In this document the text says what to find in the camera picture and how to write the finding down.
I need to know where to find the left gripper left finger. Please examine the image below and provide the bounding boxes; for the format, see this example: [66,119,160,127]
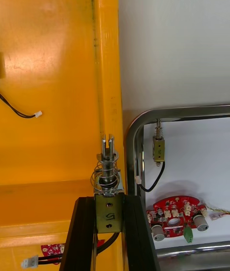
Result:
[59,196,98,271]

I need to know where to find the red black green-yellow wire harness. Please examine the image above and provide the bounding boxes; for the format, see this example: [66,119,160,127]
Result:
[205,205,230,220]

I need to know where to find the steel tray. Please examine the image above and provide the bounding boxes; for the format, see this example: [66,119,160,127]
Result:
[123,104,230,271]

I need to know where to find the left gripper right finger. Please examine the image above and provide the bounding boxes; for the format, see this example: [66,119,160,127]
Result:
[122,193,161,271]

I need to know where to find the metal solenoid with spring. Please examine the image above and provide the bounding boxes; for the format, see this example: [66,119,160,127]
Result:
[136,119,166,193]
[0,52,43,119]
[90,133,126,256]

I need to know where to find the round red circuit board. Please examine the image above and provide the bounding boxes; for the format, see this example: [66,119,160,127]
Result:
[40,243,66,256]
[146,195,209,244]

